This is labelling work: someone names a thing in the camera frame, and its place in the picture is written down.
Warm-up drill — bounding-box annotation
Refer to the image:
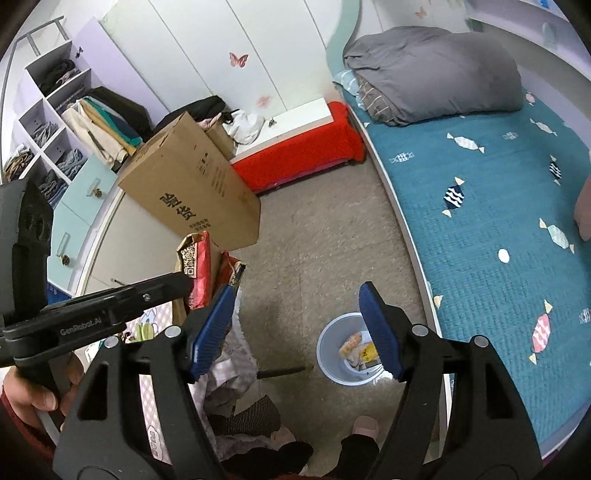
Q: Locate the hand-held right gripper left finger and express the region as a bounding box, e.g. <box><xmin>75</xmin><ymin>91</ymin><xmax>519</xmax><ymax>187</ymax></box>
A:
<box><xmin>52</xmin><ymin>282</ymin><xmax>239</xmax><ymax>480</ymax></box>

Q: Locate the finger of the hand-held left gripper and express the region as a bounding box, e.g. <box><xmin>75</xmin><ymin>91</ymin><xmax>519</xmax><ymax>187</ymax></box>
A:
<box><xmin>113</xmin><ymin>271</ymin><xmax>194</xmax><ymax>324</ymax></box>

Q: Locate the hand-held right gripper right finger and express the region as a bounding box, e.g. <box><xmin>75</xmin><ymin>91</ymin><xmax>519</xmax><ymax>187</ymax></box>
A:
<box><xmin>358</xmin><ymin>281</ymin><xmax>543</xmax><ymax>480</ymax></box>

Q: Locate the white waste bin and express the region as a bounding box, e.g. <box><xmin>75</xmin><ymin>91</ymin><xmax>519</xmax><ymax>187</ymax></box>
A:
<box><xmin>316</xmin><ymin>312</ymin><xmax>399</xmax><ymax>385</ymax></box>

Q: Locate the person's left hand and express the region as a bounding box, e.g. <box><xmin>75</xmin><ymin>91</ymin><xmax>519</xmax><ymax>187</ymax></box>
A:
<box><xmin>3</xmin><ymin>354</ymin><xmax>86</xmax><ymax>431</ymax></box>

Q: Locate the yellow packet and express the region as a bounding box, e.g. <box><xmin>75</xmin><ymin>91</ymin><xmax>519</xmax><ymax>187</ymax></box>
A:
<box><xmin>356</xmin><ymin>342</ymin><xmax>380</xmax><ymax>371</ymax></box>

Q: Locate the pink checkered tablecloth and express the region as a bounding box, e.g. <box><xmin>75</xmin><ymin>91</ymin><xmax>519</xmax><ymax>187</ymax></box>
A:
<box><xmin>124</xmin><ymin>305</ymin><xmax>260</xmax><ymax>463</ymax></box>

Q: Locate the beige snack wrapper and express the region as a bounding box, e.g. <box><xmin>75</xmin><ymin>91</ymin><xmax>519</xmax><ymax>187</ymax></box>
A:
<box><xmin>339</xmin><ymin>333</ymin><xmax>363</xmax><ymax>359</ymax></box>

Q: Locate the red snack bag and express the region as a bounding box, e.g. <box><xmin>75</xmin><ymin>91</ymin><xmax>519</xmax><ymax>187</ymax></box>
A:
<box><xmin>176</xmin><ymin>231</ymin><xmax>215</xmax><ymax>312</ymax></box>

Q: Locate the white cabinet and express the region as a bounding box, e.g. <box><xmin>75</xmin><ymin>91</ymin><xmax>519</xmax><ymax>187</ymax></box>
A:
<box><xmin>86</xmin><ymin>188</ymin><xmax>186</xmax><ymax>298</ymax></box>

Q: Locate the orange snack packet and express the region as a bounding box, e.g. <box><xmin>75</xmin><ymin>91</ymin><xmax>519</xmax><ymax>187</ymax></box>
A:
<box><xmin>219</xmin><ymin>250</ymin><xmax>247</xmax><ymax>297</ymax></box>

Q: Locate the black stick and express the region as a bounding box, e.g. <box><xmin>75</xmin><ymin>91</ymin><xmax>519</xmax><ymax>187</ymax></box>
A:
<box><xmin>255</xmin><ymin>366</ymin><xmax>309</xmax><ymax>380</ymax></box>

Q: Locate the black mesh cloth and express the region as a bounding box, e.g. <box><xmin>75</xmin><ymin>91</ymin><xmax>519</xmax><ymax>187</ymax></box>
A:
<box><xmin>207</xmin><ymin>394</ymin><xmax>282</xmax><ymax>438</ymax></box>

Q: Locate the brown cardboard box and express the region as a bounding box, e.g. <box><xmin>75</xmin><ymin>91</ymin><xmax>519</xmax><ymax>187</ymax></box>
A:
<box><xmin>117</xmin><ymin>111</ymin><xmax>262</xmax><ymax>253</ymax></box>

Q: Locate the person's right foot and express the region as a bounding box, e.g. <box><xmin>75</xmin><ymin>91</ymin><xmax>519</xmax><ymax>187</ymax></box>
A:
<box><xmin>338</xmin><ymin>414</ymin><xmax>383</xmax><ymax>480</ymax></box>

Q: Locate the person's foot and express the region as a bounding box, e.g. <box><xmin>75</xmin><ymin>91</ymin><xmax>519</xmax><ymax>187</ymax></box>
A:
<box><xmin>338</xmin><ymin>414</ymin><xmax>383</xmax><ymax>480</ymax></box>
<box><xmin>265</xmin><ymin>425</ymin><xmax>315</xmax><ymax>477</ymax></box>

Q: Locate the person's left foot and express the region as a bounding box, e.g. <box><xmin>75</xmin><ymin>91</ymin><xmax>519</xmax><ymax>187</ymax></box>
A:
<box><xmin>265</xmin><ymin>425</ymin><xmax>315</xmax><ymax>477</ymax></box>

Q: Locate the purple open shelf unit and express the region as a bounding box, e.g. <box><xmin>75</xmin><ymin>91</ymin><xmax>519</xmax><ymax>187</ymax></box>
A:
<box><xmin>0</xmin><ymin>39</ymin><xmax>103</xmax><ymax>197</ymax></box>

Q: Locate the pile of folded clothes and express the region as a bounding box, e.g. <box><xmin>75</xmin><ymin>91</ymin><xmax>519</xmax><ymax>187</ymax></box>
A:
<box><xmin>61</xmin><ymin>87</ymin><xmax>154</xmax><ymax>169</ymax></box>

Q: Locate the black garment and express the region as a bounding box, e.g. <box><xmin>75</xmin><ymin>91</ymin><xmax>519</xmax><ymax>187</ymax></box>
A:
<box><xmin>154</xmin><ymin>95</ymin><xmax>228</xmax><ymax>131</ymax></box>

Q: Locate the white cloth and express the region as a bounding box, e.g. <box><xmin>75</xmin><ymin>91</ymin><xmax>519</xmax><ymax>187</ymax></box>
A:
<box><xmin>223</xmin><ymin>109</ymin><xmax>267</xmax><ymax>145</ymax></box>

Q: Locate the red cloth-covered bench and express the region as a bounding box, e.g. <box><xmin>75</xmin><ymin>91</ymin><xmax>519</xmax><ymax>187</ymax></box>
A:
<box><xmin>229</xmin><ymin>100</ymin><xmax>368</xmax><ymax>194</ymax></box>

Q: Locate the striped folded blanket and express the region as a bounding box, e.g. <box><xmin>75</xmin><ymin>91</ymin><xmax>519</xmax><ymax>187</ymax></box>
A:
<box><xmin>333</xmin><ymin>69</ymin><xmax>397</xmax><ymax>126</ymax></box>

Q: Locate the pink pillow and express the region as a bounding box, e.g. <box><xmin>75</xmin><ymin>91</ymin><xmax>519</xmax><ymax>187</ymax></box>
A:
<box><xmin>574</xmin><ymin>174</ymin><xmax>591</xmax><ymax>241</ymax></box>

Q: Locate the white wardrobe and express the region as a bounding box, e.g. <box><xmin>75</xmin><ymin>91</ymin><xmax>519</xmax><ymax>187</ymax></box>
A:
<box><xmin>100</xmin><ymin>0</ymin><xmax>362</xmax><ymax>121</ymax></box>

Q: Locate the grey pillow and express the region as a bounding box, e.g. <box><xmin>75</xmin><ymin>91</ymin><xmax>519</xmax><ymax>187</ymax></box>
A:
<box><xmin>342</xmin><ymin>26</ymin><xmax>525</xmax><ymax>127</ymax></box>

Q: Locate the grey metal rail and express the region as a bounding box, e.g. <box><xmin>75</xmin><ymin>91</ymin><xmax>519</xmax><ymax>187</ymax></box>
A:
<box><xmin>0</xmin><ymin>16</ymin><xmax>65</xmax><ymax>109</ymax></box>

